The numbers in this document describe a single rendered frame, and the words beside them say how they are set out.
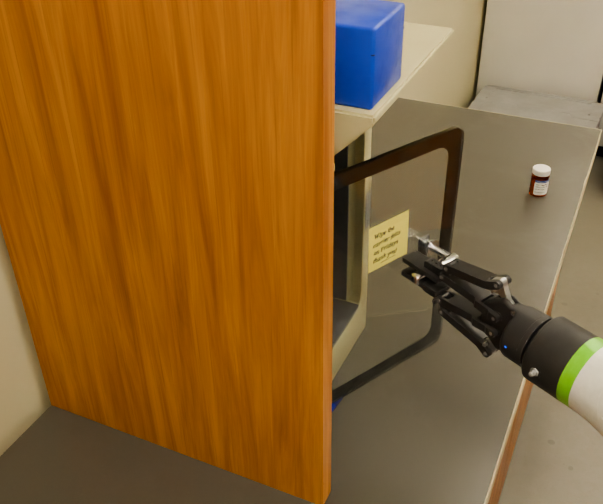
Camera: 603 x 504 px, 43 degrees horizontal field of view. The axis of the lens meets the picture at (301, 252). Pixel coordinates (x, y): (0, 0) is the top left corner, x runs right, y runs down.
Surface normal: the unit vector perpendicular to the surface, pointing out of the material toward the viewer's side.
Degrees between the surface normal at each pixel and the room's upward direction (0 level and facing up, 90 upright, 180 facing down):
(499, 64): 90
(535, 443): 0
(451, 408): 0
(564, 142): 0
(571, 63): 90
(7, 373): 90
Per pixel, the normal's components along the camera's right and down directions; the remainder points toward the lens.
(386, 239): 0.61, 0.44
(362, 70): -0.42, 0.51
